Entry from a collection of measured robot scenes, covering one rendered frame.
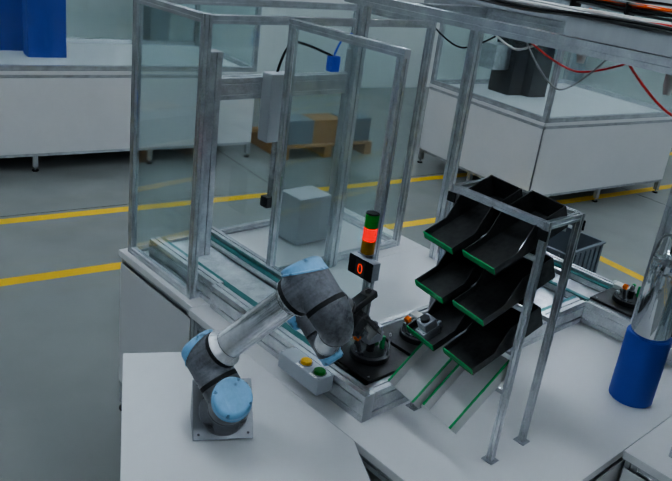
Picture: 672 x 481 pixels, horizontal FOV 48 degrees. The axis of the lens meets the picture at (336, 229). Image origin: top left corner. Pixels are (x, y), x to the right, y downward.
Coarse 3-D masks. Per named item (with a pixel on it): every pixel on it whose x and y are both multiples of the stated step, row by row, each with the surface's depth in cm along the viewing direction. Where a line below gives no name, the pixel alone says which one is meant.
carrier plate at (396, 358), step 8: (344, 352) 261; (392, 352) 265; (400, 352) 266; (344, 360) 256; (352, 360) 257; (392, 360) 260; (400, 360) 261; (352, 368) 252; (360, 368) 253; (368, 368) 253; (376, 368) 254; (384, 368) 254; (392, 368) 255; (360, 376) 248; (368, 376) 248; (376, 376) 249; (384, 376) 251
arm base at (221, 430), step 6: (204, 402) 223; (204, 408) 222; (204, 414) 222; (204, 420) 223; (210, 420) 220; (246, 420) 227; (204, 426) 225; (210, 426) 225; (216, 426) 221; (222, 426) 220; (228, 426) 220; (234, 426) 222; (240, 426) 226; (210, 432) 226; (216, 432) 223; (222, 432) 223; (228, 432) 224; (234, 432) 225
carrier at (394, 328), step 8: (416, 312) 291; (400, 320) 288; (384, 328) 280; (392, 328) 281; (400, 328) 278; (392, 336) 275; (400, 336) 276; (408, 336) 273; (392, 344) 272; (400, 344) 271; (408, 344) 271; (416, 344) 272; (408, 352) 266
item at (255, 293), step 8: (272, 272) 317; (280, 272) 318; (272, 280) 313; (232, 288) 300; (240, 288) 308; (248, 288) 309; (256, 288) 310; (264, 288) 311; (272, 288) 312; (240, 296) 295; (248, 296) 302; (256, 296) 303; (264, 296) 304; (256, 304) 290; (288, 328) 276; (296, 336) 272; (304, 336) 272; (352, 336) 280; (352, 376) 252
